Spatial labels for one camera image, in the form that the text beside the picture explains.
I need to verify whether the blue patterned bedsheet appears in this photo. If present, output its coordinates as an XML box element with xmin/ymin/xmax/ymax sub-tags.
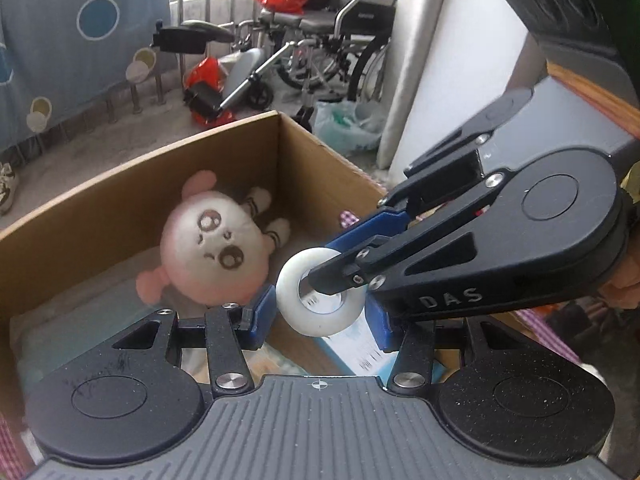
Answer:
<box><xmin>0</xmin><ymin>0</ymin><xmax>173</xmax><ymax>153</ymax></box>

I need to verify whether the brown white sneaker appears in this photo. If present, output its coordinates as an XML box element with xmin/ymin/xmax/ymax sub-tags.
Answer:
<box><xmin>0</xmin><ymin>160</ymin><xmax>21</xmax><ymax>216</ymax></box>

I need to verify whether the cotton swab packet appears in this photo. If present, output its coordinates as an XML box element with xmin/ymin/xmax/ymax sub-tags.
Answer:
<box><xmin>245</xmin><ymin>342</ymin><xmax>321</xmax><ymax>377</ymax></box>

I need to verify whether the blue face mask packet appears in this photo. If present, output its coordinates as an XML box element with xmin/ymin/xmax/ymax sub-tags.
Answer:
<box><xmin>9</xmin><ymin>280</ymin><xmax>211</xmax><ymax>391</ymax></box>

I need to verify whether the white teal packet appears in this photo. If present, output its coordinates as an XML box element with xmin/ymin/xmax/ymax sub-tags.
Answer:
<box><xmin>320</xmin><ymin>330</ymin><xmax>446</xmax><ymax>386</ymax></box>

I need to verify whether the person's right hand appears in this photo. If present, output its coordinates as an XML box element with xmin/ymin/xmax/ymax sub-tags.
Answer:
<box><xmin>601</xmin><ymin>251</ymin><xmax>640</xmax><ymax>309</ymax></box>

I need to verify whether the cardboard box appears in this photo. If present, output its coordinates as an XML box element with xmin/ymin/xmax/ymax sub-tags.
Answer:
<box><xmin>0</xmin><ymin>110</ymin><xmax>451</xmax><ymax>411</ymax></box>

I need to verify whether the translucent plastic bag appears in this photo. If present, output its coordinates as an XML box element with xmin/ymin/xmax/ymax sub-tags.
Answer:
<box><xmin>312</xmin><ymin>100</ymin><xmax>387</xmax><ymax>157</ymax></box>

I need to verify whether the pink white plush toy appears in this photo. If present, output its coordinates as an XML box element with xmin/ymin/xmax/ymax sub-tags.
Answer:
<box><xmin>136</xmin><ymin>170</ymin><xmax>293</xmax><ymax>308</ymax></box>

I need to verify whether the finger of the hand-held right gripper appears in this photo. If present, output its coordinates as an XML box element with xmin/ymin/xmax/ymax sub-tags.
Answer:
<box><xmin>301</xmin><ymin>174</ymin><xmax>502</xmax><ymax>298</ymax></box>
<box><xmin>324</xmin><ymin>86</ymin><xmax>534</xmax><ymax>259</ymax></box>

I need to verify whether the white tape roll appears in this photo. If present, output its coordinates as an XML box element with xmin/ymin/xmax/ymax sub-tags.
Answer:
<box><xmin>276</xmin><ymin>248</ymin><xmax>367</xmax><ymax>338</ymax></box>

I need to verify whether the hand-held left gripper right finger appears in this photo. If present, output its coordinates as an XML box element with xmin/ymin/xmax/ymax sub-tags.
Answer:
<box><xmin>364</xmin><ymin>301</ymin><xmax>527</xmax><ymax>396</ymax></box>

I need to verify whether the pink checked cloth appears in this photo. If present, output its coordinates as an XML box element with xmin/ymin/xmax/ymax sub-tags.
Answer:
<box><xmin>0</xmin><ymin>209</ymin><xmax>601</xmax><ymax>480</ymax></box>

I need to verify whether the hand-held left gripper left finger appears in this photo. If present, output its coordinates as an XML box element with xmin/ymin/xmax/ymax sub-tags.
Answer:
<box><xmin>111</xmin><ymin>284</ymin><xmax>278</xmax><ymax>397</ymax></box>

